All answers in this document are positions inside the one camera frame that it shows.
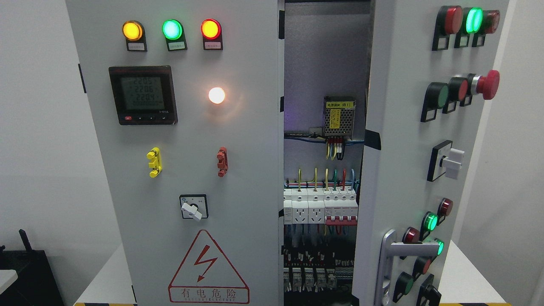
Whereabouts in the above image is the metal mesh power supply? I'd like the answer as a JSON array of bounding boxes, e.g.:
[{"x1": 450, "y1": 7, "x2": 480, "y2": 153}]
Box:
[{"x1": 323, "y1": 96, "x2": 356, "y2": 138}]

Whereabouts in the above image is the black box at left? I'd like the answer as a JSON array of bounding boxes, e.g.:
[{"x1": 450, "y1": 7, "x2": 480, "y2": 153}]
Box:
[{"x1": 0, "y1": 229, "x2": 64, "y2": 306}]

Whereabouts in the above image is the silver door handle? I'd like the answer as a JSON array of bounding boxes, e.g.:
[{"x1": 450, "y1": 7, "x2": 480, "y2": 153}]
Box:
[{"x1": 374, "y1": 229, "x2": 439, "y2": 306}]

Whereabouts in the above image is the yellow terminal post block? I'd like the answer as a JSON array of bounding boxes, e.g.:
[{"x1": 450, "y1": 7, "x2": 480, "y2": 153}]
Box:
[{"x1": 146, "y1": 147, "x2": 162, "y2": 178}]

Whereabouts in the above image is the black digital power meter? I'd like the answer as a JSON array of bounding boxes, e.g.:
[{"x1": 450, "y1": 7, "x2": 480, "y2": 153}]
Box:
[{"x1": 108, "y1": 65, "x2": 178, "y2": 125}]

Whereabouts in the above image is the yellow indicator lamp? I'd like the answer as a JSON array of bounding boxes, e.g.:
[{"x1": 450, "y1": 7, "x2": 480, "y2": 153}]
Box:
[{"x1": 122, "y1": 20, "x2": 147, "y2": 52}]

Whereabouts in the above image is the white rotary switch right door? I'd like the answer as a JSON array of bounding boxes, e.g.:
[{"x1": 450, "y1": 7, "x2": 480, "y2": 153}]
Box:
[{"x1": 427, "y1": 140, "x2": 465, "y2": 182}]

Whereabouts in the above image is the lower relay terminal row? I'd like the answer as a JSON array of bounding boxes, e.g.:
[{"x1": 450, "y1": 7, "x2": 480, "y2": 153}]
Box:
[{"x1": 280, "y1": 244, "x2": 355, "y2": 294}]

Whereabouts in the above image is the red terminal post block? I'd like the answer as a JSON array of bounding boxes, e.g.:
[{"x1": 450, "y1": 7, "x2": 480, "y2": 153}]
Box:
[{"x1": 216, "y1": 147, "x2": 229, "y2": 177}]

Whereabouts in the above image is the red emergency stop button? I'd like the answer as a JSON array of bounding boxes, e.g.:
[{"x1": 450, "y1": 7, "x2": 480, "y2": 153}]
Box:
[{"x1": 467, "y1": 70, "x2": 501, "y2": 100}]

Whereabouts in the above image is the white glowing indicator lamp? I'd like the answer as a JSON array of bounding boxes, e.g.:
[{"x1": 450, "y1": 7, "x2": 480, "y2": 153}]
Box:
[{"x1": 208, "y1": 87, "x2": 226, "y2": 104}]

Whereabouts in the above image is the grey cabinet door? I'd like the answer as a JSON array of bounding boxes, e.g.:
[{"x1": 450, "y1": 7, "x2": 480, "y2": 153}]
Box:
[
  {"x1": 66, "y1": 0, "x2": 283, "y2": 306},
  {"x1": 352, "y1": 0, "x2": 509, "y2": 306}
]

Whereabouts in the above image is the white socket and breaker row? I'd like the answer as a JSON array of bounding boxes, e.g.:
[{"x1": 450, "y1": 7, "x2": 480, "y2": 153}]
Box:
[{"x1": 283, "y1": 187, "x2": 359, "y2": 225}]

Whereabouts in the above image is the red electric hazard warning sticker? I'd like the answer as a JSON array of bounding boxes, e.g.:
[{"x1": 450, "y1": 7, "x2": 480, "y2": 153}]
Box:
[{"x1": 168, "y1": 229, "x2": 250, "y2": 304}]

